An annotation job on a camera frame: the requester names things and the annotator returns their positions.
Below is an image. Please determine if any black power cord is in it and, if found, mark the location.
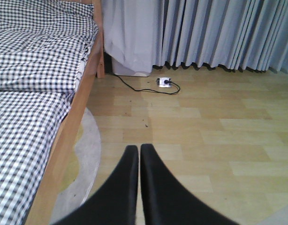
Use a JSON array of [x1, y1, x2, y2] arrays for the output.
[[106, 72, 182, 95]]

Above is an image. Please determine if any black white checkered bedding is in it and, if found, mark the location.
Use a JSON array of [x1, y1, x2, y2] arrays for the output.
[[0, 0, 99, 225]]

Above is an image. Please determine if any white appliance behind curtain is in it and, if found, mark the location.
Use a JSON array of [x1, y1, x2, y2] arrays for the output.
[[112, 58, 151, 77]]

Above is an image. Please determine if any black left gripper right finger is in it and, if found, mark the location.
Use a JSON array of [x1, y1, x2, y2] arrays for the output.
[[140, 143, 236, 225]]

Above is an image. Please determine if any light grey curtain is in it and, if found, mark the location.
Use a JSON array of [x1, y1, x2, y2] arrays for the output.
[[102, 0, 288, 73]]

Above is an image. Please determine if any silver floor power socket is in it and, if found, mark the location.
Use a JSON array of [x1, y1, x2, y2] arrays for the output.
[[156, 77, 171, 88]]

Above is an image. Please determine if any wooden bed frame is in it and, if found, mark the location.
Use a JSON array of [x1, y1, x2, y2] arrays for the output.
[[25, 0, 105, 225]]

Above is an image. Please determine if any grey round rug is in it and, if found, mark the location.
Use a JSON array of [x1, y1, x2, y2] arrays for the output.
[[49, 109, 101, 224]]

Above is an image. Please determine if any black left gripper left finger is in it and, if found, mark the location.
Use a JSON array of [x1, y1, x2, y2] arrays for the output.
[[55, 145, 139, 225]]

